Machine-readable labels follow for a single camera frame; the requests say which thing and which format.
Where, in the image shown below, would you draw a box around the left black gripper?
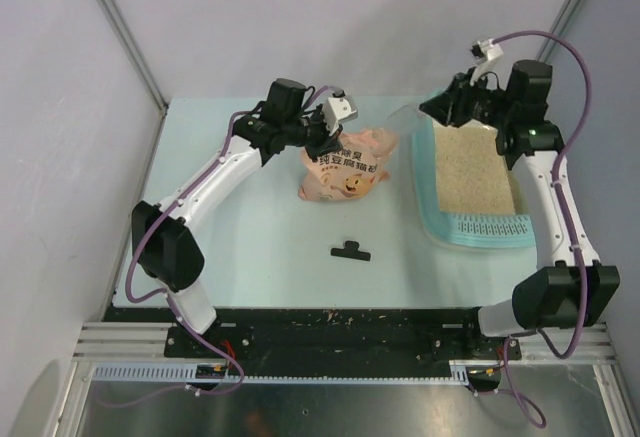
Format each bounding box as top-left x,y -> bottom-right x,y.
284,104 -> 343,163

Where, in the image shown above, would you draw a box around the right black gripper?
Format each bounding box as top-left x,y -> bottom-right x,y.
420,67 -> 516,129

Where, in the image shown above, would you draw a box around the orange cat litter bag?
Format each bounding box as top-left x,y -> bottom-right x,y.
298,128 -> 399,202

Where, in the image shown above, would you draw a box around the clear plastic scoop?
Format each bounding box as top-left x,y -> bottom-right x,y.
384,104 -> 432,137

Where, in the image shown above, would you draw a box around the black bag clip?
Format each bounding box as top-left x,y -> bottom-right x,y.
330,240 -> 371,262

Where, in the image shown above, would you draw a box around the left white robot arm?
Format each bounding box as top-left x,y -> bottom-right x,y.
125,78 -> 358,357

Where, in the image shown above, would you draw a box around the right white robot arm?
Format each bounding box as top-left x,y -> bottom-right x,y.
419,60 -> 620,358

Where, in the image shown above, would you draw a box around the tan cat litter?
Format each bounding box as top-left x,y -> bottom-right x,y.
433,123 -> 527,216

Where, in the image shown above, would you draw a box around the teal litter box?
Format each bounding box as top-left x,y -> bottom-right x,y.
410,118 -> 535,250

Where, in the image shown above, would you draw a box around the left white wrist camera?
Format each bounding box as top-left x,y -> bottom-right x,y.
321,89 -> 358,137

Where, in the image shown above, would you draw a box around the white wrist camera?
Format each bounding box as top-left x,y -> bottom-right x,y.
470,39 -> 504,85
321,89 -> 358,137

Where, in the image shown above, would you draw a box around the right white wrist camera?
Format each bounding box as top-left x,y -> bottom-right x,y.
470,39 -> 504,85

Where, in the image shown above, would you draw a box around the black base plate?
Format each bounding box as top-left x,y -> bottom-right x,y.
102,307 -> 586,362

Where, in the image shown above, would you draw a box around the right aluminium corner post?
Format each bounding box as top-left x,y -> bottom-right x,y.
529,0 -> 614,76

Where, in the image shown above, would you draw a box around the aluminium corner post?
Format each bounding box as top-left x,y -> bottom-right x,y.
96,0 -> 168,116
529,0 -> 614,76

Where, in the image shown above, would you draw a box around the aluminium frame rail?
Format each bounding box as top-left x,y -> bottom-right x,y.
72,251 -> 640,437

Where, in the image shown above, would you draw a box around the white slotted cable duct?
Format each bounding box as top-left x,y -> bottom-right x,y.
89,361 -> 501,384

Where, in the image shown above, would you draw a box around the left aluminium corner post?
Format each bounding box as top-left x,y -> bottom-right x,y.
96,0 -> 168,116

